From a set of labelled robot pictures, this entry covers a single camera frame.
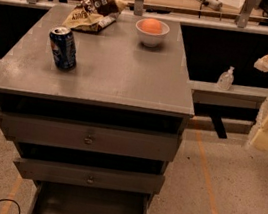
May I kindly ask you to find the open bottom drawer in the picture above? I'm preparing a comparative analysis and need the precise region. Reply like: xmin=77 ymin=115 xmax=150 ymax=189
xmin=28 ymin=182 xmax=148 ymax=214

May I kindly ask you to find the brown chip bag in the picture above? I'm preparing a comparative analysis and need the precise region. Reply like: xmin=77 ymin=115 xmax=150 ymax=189
xmin=63 ymin=0 xmax=127 ymax=33

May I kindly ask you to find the clear sanitizer bottle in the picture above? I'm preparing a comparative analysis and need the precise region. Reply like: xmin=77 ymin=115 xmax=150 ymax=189
xmin=217 ymin=67 xmax=234 ymax=90

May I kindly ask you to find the grey metal rail shelf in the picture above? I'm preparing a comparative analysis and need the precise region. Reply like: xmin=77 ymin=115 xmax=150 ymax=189
xmin=187 ymin=80 xmax=268 ymax=109

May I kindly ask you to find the blue pepsi can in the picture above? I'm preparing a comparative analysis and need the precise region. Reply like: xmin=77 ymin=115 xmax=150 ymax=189
xmin=49 ymin=26 xmax=76 ymax=71

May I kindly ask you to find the orange fruit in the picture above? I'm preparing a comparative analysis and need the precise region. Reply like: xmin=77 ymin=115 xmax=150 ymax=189
xmin=141 ymin=18 xmax=162 ymax=34

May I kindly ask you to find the grey middle drawer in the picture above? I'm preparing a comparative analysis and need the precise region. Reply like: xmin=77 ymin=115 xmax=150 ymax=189
xmin=14 ymin=158 xmax=165 ymax=195

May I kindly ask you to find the grey top drawer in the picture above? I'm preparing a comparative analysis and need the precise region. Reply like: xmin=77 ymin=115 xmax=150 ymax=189
xmin=0 ymin=112 xmax=181 ymax=162

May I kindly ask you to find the white bowl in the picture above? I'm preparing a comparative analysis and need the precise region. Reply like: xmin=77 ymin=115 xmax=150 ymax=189
xmin=135 ymin=19 xmax=170 ymax=47

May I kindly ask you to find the grey drawer cabinet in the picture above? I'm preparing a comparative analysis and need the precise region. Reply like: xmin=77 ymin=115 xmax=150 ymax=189
xmin=0 ymin=0 xmax=210 ymax=214

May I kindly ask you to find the grey drawer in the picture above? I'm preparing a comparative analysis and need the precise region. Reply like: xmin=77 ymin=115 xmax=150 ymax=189
xmin=0 ymin=112 xmax=181 ymax=162
xmin=14 ymin=158 xmax=165 ymax=195

